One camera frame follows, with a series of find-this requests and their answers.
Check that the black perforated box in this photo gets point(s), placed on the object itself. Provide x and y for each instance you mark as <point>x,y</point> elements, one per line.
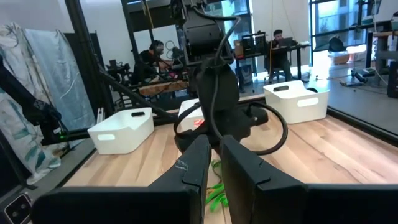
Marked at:
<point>254,43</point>

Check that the white container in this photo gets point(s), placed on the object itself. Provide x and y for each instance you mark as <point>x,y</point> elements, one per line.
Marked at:
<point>348,54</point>

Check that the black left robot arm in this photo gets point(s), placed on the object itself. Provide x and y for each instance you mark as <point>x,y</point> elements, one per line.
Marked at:
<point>178,9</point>

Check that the white plastic basket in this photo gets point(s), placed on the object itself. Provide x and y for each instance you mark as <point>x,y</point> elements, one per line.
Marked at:
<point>124,133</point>
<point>191,110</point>
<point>295,101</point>

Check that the black office desk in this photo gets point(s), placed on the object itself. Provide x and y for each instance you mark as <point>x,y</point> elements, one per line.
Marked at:
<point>289,47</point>

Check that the green rubber band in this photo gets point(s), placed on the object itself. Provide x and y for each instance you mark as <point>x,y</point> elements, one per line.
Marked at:
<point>216,166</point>
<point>216,194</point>

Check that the orange rubber band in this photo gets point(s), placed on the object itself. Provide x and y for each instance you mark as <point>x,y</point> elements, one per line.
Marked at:
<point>199,122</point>

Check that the pale blue cloth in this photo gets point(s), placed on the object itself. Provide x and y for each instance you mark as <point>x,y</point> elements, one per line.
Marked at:
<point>62,77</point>

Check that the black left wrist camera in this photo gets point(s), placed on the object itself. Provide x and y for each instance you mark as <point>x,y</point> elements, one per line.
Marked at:
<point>202,37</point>

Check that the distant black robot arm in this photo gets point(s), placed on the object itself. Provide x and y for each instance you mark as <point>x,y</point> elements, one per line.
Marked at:
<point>118,70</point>

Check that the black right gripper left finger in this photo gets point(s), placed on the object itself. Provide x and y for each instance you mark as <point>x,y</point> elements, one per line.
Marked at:
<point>124,205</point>

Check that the cardboard box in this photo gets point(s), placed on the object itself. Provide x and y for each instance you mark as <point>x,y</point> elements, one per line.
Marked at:
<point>238,48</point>

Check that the dark laptop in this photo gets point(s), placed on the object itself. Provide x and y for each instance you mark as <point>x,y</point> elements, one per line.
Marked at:
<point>286,42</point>

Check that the black floor device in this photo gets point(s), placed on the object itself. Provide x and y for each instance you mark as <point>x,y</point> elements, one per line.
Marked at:
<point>357,77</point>

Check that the wooden workbench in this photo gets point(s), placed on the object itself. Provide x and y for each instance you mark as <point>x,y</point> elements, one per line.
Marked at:
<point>161,87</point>

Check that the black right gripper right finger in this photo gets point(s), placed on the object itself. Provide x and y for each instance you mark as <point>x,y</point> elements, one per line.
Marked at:
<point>295,205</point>

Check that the person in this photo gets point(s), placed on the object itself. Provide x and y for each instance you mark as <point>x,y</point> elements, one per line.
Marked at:
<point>149,59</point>
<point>278,56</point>

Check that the wooden table black legs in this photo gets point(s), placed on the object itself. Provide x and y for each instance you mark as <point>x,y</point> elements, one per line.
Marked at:
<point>385,33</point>

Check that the black bag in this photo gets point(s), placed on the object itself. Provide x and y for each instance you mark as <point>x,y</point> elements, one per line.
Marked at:
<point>337,44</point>

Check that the white teal patterned cloth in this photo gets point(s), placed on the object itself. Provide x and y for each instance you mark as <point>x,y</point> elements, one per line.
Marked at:
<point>15,140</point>

